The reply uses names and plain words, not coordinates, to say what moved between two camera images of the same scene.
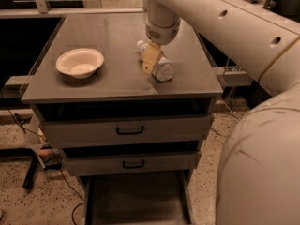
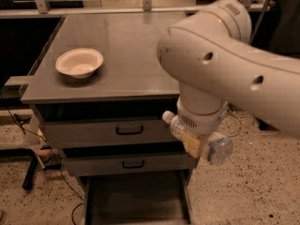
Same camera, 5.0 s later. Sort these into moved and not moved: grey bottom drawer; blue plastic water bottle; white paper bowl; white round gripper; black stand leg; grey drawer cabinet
Moved: white round gripper; blue plastic water bottle
Not moved: white paper bowl; grey drawer cabinet; black stand leg; grey bottom drawer
